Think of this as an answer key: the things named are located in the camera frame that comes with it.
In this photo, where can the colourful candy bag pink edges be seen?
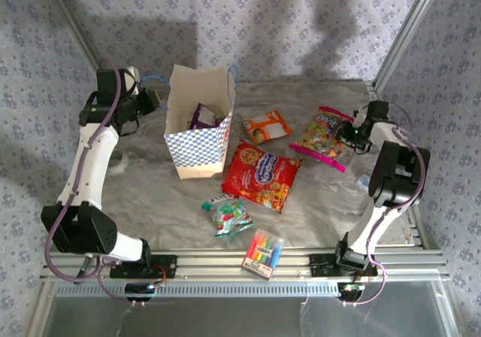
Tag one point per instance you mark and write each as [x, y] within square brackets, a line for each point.
[319, 139]

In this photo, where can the purple snack packet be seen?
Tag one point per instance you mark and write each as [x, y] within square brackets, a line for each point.
[203, 117]

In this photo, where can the blue checkered paper bag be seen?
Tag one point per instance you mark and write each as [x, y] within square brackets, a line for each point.
[195, 152]

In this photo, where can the orange snack packet white back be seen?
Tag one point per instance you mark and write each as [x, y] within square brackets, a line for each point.
[268, 126]

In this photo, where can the large red snack bag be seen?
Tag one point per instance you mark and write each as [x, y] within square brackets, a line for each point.
[259, 181]

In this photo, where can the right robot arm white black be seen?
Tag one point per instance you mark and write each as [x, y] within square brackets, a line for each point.
[398, 171]

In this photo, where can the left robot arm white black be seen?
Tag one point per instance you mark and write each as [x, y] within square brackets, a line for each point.
[90, 164]

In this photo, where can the white tape roll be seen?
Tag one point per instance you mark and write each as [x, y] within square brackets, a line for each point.
[124, 162]

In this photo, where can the teal red Fox's candy packet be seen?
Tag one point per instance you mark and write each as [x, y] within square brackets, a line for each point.
[227, 216]

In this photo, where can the pack of coloured markers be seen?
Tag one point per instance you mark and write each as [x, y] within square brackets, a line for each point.
[263, 256]

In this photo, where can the small circuit board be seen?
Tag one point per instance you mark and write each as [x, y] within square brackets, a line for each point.
[141, 288]
[351, 289]

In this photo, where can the aluminium frame post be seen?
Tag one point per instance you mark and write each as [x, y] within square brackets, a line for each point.
[409, 28]
[75, 25]

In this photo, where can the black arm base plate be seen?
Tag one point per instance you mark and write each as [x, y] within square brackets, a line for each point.
[319, 266]
[169, 265]

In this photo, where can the aluminium side rail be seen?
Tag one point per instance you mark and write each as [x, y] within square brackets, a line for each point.
[432, 246]

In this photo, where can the aluminium mounting rail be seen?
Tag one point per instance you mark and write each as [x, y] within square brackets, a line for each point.
[225, 263]

